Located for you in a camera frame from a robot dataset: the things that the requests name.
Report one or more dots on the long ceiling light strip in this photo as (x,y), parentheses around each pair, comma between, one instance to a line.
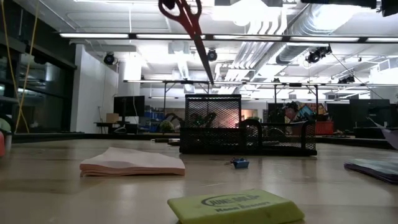
(171,36)

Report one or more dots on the colourful wall mural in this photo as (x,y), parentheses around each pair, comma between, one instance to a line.
(306,112)

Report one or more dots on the white and green round object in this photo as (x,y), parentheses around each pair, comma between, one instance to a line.
(3,124)

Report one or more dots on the pink sticky note pad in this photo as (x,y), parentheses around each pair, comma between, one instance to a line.
(130,163)

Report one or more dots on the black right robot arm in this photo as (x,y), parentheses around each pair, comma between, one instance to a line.
(390,6)

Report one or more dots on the black aluminium table frame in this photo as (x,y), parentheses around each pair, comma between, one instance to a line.
(93,136)

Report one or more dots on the red plastic crate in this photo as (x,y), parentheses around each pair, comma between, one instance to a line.
(325,127)

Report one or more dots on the purple sticky note pad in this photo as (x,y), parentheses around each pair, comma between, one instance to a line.
(373,169)

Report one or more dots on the blue storage bins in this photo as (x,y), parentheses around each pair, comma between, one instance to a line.
(152,119)

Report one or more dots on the yellow-green eraser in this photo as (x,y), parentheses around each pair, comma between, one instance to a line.
(236,208)

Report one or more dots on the brown cardboard box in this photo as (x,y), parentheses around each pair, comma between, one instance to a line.
(112,117)

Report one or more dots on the large black monitor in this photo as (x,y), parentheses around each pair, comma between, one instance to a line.
(370,112)

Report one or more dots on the green potted plant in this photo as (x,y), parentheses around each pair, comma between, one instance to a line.
(167,126)

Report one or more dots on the distant black rig frame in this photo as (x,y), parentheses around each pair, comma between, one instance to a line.
(186,82)

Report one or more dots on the black mesh desk organizer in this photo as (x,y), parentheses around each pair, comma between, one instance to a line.
(214,140)

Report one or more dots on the black computer monitor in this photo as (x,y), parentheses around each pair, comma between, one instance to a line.
(129,105)

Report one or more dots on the black ceiling spotlight cluster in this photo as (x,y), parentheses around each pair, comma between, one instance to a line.
(317,54)
(346,80)

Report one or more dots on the small blue binder clip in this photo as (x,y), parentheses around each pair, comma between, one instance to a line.
(241,163)

